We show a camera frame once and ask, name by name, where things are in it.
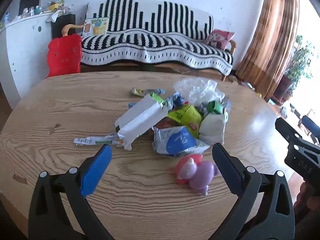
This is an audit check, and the green white wrapper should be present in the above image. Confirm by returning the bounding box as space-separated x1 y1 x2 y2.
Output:
73 133 124 147

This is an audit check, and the long white carton box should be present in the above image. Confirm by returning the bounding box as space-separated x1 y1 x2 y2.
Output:
114 96 168 150

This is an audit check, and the blue grey wrapper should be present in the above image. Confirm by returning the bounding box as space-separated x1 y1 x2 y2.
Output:
166 92 185 110

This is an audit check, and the red plastic chair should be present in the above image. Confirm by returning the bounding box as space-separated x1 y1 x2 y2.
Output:
46 34 83 78

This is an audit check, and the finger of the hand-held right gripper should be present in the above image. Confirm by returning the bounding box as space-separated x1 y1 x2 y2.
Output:
275 117 304 145
301 115 320 143

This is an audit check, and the black speaker box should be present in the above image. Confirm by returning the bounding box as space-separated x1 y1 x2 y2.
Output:
51 14 75 40

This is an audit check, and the colourful children's book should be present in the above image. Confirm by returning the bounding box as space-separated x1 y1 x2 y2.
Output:
82 17 109 37

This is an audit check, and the potted green plant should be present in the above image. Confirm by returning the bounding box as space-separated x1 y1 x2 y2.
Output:
272 35 313 103

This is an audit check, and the small green box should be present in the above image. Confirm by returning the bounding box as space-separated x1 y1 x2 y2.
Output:
207 100 225 114

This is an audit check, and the row of small bottles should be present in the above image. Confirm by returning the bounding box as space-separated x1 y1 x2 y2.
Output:
22 5 43 17

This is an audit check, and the wooden sofa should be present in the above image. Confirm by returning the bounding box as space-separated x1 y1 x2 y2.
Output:
61 0 237 80

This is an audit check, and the person's right hand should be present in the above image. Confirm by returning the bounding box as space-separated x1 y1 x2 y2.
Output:
294 180 320 220

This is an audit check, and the pink cartoon cushion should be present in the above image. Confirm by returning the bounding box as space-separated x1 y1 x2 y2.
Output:
205 29 235 49

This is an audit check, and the grey foil wrapper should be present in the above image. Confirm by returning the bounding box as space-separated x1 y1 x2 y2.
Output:
222 95 232 113

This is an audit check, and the white pouch with blue label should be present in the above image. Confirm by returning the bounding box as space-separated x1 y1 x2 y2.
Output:
153 125 212 157

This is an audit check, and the brown curtain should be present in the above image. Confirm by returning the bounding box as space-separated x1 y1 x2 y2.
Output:
236 0 300 100

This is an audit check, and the white cabinet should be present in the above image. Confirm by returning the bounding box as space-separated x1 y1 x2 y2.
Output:
0 12 54 108

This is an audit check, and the pile of paper crafts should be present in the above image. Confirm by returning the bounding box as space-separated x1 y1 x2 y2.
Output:
46 0 72 22

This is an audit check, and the clear plastic bag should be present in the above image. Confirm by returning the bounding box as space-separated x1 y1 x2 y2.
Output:
174 77 225 105

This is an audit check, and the black white striped blanket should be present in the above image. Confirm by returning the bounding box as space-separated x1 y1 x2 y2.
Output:
80 0 234 72

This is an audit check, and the small yellow candy wrapper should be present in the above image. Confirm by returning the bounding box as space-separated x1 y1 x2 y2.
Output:
129 87 145 97

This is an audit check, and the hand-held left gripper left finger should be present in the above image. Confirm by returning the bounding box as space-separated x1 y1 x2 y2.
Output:
28 144 114 240

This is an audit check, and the yellow green carton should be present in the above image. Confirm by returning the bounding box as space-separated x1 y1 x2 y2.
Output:
167 104 203 138

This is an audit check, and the red cardboard box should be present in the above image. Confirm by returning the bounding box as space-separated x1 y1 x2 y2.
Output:
156 119 175 128

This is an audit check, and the pink purple toy bottle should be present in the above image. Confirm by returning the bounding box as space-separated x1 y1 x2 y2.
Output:
175 154 220 197

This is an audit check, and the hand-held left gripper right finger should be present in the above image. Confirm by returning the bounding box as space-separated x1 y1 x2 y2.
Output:
211 142 295 240

